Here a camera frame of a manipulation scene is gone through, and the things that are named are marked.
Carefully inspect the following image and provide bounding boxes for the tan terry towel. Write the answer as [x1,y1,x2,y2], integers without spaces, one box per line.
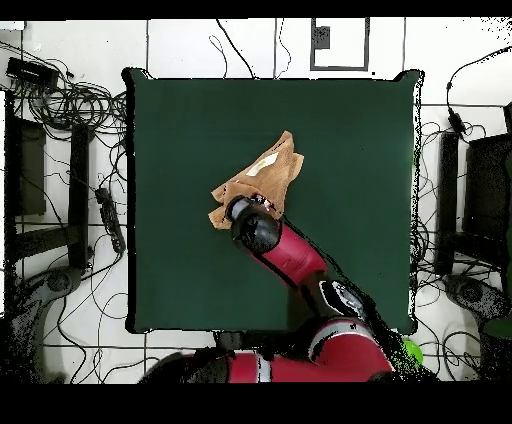
[207,130,305,231]

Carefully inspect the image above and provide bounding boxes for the flat black box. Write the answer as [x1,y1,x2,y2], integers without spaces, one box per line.
[5,56,60,87]

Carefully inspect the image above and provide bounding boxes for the dark green tablecloth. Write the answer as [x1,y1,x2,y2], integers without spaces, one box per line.
[124,66,425,335]

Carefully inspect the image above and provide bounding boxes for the black power strip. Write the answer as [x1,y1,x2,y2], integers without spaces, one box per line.
[94,186,127,255]

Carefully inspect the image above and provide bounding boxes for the small grey square plate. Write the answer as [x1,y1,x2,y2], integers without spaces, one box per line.
[313,25,332,50]

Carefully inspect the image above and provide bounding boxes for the black power adapter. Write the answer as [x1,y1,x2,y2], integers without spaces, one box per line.
[446,106,468,139]

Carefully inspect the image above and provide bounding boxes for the bright green ball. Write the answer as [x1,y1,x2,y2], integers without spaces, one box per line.
[401,338,424,367]

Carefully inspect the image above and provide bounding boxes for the grey chair base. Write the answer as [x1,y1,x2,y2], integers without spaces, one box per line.
[441,273,511,321]
[5,265,85,384]

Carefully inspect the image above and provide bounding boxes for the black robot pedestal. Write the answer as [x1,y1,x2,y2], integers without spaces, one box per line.
[215,330,245,353]

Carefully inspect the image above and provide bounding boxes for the thick black cable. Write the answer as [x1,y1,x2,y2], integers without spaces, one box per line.
[215,18,257,80]

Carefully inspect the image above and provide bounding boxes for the thin black looped cable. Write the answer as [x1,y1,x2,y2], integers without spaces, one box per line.
[208,34,229,80]

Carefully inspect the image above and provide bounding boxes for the black stand frame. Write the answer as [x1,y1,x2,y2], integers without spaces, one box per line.
[3,89,95,273]
[434,101,512,281]

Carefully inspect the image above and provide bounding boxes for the black adapter cable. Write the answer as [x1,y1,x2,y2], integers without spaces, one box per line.
[445,45,512,110]

